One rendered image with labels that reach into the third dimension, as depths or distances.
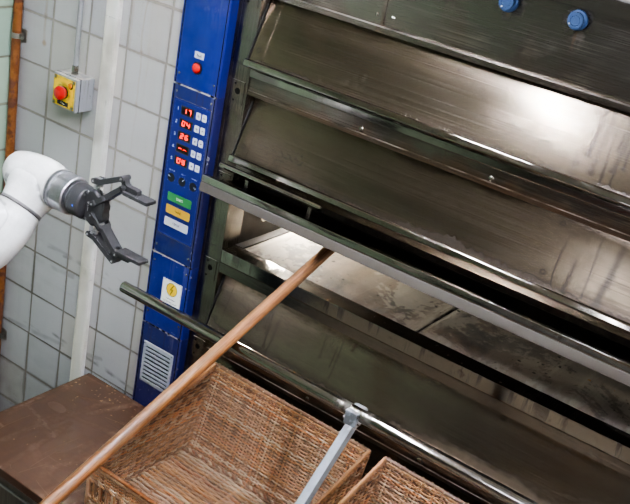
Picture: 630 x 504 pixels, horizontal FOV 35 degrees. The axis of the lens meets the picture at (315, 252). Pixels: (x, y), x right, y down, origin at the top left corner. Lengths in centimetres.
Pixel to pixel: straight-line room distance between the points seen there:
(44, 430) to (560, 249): 157
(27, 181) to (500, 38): 108
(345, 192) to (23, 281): 137
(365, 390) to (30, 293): 132
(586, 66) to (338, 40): 63
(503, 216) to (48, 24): 153
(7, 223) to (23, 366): 142
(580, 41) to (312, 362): 111
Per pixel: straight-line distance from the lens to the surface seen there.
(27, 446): 300
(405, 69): 242
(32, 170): 231
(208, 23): 271
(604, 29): 222
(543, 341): 222
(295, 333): 277
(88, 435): 306
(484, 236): 237
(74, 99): 304
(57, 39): 317
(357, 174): 252
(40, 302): 348
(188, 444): 302
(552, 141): 227
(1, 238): 228
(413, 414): 262
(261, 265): 278
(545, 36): 227
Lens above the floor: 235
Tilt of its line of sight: 23 degrees down
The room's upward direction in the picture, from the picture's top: 11 degrees clockwise
